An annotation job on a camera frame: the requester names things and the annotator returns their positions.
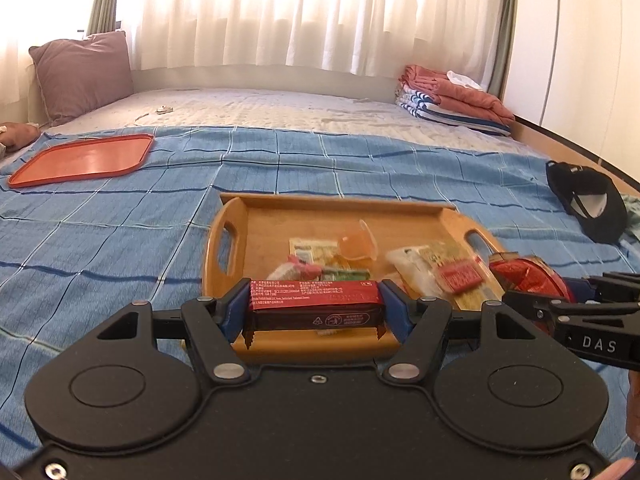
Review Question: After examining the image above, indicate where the small red packet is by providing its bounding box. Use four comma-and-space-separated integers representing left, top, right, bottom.
435, 256, 483, 293

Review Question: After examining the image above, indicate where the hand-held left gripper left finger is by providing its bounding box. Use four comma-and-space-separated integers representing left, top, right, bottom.
95, 279, 253, 386

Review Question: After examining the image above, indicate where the white cloth on blanket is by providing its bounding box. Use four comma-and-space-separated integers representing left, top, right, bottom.
446, 70, 483, 92

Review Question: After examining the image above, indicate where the flat red plastic tray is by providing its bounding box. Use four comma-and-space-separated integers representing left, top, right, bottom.
7, 133, 155, 190

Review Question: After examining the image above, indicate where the black cap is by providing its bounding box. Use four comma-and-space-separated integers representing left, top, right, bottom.
545, 160, 628, 245

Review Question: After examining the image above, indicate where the pale green cloth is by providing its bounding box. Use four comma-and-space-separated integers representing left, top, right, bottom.
620, 195, 640, 246

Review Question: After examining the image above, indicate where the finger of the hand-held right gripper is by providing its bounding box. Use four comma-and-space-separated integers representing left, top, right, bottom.
501, 289, 640, 335
570, 271, 640, 304

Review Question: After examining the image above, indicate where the olive yellow snack packet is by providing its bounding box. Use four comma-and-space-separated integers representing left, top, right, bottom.
417, 242, 493, 311

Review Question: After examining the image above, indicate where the folded blue striped towel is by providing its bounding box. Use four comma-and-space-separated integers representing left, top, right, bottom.
395, 85, 512, 137

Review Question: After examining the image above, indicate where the wooden bed frame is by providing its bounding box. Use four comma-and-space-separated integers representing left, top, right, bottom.
510, 115, 640, 196

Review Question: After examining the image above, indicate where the white sheer curtain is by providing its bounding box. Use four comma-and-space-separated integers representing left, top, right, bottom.
0, 0, 506, 86

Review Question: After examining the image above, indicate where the purple pillow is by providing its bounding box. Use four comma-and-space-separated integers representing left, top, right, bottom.
28, 31, 135, 128

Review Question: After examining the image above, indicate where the clear plastic snack packet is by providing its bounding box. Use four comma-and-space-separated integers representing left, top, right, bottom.
386, 246, 441, 298

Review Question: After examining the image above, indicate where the white mattress sheet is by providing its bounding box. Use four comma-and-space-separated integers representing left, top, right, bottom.
45, 87, 546, 161

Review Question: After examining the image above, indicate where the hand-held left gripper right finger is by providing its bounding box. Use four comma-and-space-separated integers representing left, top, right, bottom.
378, 280, 544, 386

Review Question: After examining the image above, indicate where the pink clear snack packet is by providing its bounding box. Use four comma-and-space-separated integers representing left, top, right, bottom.
265, 255, 323, 281

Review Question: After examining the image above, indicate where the large red snack packet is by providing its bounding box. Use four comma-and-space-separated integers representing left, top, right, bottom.
487, 253, 576, 306

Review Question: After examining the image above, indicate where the brown plush cushion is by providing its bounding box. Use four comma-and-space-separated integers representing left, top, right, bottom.
0, 121, 42, 152

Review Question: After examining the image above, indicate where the pale yellow snack packet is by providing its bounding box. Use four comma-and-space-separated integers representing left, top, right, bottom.
289, 237, 341, 266

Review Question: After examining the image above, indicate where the round jelly cup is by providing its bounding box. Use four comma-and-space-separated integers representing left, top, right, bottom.
337, 219, 378, 262

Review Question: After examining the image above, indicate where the blue checked blanket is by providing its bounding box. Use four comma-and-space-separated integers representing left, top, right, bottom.
0, 126, 640, 461

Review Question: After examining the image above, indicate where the green snack packet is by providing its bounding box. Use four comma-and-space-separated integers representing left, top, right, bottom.
320, 266, 372, 282

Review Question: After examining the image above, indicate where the wooden tray with handles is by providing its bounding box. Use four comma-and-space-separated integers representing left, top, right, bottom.
201, 191, 506, 366

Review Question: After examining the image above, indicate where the folded clothes stack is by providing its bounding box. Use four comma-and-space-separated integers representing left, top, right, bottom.
399, 64, 516, 123

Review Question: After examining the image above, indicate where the dark red chocolate bar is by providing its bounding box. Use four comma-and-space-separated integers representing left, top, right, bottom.
242, 279, 401, 351

